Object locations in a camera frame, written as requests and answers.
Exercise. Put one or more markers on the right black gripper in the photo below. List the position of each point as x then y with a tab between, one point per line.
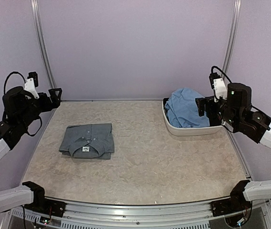
202	104

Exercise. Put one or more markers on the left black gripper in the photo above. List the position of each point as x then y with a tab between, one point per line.
55	101

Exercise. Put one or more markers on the grey long sleeve shirt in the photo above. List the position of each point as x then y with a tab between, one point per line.
91	141

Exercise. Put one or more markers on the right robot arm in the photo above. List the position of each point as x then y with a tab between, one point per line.
232	104

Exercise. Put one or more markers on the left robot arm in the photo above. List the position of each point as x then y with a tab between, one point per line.
21	108

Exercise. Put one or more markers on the light blue shirt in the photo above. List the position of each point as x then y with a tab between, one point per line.
182	112

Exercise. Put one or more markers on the white plastic bin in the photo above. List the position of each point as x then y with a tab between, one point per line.
187	131

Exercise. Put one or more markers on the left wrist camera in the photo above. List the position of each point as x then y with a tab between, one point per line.
31	83

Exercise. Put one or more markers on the left aluminium frame post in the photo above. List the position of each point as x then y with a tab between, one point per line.
41	42

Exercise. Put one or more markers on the aluminium frame post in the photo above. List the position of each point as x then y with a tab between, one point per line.
41	42
232	35

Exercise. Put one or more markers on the right aluminium frame post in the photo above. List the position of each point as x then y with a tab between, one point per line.
232	35

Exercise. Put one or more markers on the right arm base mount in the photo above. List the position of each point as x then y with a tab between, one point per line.
228	206

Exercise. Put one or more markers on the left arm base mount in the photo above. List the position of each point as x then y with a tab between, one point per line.
48	207

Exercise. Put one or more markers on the front aluminium rail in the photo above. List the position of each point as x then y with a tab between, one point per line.
81	215

